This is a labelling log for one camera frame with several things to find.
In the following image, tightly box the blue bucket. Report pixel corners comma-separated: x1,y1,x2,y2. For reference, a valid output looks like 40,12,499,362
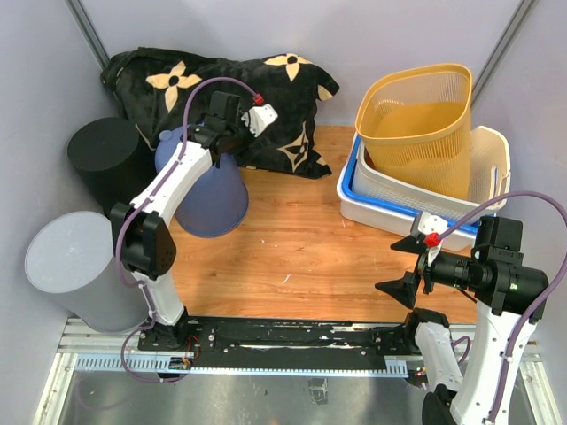
146,127,249,237

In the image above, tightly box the yellow slatted basket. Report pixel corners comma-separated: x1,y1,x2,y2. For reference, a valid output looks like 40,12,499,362
355,64,473,199

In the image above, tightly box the black large bucket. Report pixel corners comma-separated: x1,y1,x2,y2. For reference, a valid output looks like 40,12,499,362
66,117,157,215

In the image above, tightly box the grey bucket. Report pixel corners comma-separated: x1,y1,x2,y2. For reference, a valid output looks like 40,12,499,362
25,211,148,334

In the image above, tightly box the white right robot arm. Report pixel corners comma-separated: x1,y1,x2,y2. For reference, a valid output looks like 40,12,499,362
376,212,548,424

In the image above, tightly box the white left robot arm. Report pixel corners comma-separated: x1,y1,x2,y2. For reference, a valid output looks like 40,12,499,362
110,91,252,351

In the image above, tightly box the blue rimmed white tub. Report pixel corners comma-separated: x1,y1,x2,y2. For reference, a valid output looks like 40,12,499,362
336,135,479,236

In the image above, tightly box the black floral pillow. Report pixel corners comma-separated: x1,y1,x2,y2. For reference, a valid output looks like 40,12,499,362
100,47,339,179

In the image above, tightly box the beige perforated basket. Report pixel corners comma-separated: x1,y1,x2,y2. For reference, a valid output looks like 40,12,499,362
352,126,511,220

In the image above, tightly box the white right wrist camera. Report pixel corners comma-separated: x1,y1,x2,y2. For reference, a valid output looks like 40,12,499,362
410,212,448,266

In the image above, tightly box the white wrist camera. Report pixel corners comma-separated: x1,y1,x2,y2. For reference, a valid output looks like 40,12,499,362
241,94,278,137
410,212,448,266

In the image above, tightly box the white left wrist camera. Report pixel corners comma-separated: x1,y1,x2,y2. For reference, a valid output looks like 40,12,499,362
241,94,278,137

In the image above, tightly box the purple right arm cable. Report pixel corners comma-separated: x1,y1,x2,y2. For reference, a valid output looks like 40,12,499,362
436,189,567,425

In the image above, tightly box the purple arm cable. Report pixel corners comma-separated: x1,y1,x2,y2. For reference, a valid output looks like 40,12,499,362
436,189,567,425
113,77,262,384

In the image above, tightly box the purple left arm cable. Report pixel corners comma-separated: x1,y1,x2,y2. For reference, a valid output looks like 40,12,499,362
113,77,262,384

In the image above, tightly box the black mounting rail plate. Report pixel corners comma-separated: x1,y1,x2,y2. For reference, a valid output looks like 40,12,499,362
137,314,419,371

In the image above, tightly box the aluminium frame rail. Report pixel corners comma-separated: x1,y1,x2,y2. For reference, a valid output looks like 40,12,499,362
65,0,110,68
471,0,540,107

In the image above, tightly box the right aluminium frame rail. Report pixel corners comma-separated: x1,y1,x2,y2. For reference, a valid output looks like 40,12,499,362
471,0,540,107

